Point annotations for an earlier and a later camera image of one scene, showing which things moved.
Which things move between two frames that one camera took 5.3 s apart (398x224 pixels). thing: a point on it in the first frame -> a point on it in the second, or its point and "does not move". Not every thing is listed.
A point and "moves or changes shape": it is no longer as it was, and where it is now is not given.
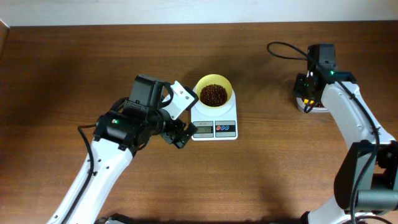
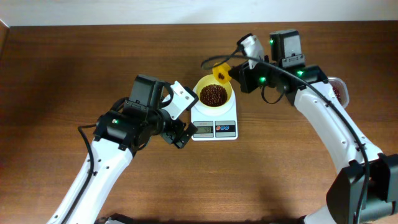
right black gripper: (298, 89) -> (244, 76)
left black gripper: (171, 136) does not move
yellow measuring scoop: (306, 101) moves or changes shape
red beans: (212, 95) does not move
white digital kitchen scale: (215, 124) does not move
